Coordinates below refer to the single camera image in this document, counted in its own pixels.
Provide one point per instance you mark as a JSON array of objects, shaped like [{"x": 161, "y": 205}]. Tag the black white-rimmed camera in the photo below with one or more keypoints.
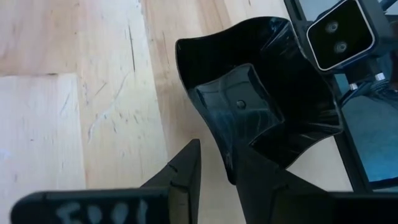
[{"x": 340, "y": 34}]

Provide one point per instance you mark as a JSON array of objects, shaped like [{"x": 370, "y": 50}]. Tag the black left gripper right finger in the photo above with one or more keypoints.
[{"x": 295, "y": 208}]

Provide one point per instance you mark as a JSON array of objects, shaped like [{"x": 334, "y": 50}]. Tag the black wavy square plate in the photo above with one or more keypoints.
[{"x": 248, "y": 93}]

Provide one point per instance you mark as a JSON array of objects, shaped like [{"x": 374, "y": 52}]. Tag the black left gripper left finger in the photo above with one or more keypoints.
[{"x": 93, "y": 207}]

